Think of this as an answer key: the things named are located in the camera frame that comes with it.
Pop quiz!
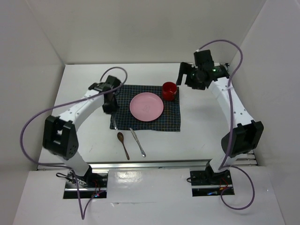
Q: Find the purple cable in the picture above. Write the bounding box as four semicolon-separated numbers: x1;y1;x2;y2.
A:
20;67;128;220
196;39;255;210

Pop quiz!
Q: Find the red ceramic mug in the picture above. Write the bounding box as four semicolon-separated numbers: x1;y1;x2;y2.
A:
162;82;177;101

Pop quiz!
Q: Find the front aluminium rail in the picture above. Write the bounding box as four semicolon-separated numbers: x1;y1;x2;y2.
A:
37;157;258;170

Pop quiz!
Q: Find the brown wooden spoon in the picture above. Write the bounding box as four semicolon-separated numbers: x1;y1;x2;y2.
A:
117;132;130;160

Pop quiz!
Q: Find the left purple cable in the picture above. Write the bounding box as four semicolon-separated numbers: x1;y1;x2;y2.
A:
20;67;128;220

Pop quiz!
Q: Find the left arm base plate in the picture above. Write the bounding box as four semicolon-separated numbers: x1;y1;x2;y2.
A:
56;172;108;199

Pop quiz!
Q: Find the aluminium rail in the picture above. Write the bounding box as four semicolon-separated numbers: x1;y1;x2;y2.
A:
220;62;258;165
37;157;258;170

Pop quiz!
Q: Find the silver metal fork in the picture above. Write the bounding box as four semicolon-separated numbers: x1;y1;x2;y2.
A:
112;114;118;130

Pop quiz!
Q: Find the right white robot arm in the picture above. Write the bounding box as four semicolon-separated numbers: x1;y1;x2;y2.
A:
176;50;264;184

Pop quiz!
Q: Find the right side aluminium rail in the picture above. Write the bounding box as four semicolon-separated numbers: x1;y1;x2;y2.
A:
220;62;258;165

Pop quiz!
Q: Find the dark checkered cloth placemat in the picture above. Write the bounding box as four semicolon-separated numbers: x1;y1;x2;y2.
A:
110;85;180;132

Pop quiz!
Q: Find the silver metal knife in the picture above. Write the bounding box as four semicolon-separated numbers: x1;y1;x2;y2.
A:
129;128;146;158

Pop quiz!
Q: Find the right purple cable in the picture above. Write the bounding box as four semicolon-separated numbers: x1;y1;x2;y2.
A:
196;39;255;210

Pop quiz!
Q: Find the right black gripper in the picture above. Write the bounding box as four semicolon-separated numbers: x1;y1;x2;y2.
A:
175;62;205;90

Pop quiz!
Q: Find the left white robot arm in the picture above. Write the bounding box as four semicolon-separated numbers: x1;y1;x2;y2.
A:
43;75;121;187

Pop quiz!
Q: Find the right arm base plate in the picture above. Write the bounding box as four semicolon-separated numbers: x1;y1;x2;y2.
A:
187;170;235;197

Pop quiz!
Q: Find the pink plastic plate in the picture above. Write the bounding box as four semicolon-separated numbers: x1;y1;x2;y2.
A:
129;92;164;122

